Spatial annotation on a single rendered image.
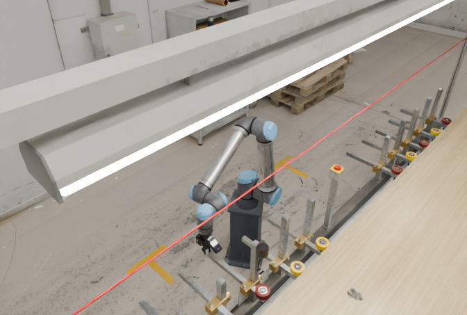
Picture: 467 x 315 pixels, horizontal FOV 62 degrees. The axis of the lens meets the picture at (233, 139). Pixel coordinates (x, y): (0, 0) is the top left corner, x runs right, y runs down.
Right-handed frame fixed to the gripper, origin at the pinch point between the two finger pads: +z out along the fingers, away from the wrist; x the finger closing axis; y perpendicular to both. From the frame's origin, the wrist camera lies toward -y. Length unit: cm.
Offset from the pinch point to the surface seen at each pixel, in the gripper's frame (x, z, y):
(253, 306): 0.0, 12.7, -36.0
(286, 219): -27, -34, -34
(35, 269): 66, 83, 146
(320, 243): -48, -8, -46
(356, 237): -68, -8, -59
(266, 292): -0.3, -7.8, -44.2
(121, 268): 15, 83, 96
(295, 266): -24, -8, -45
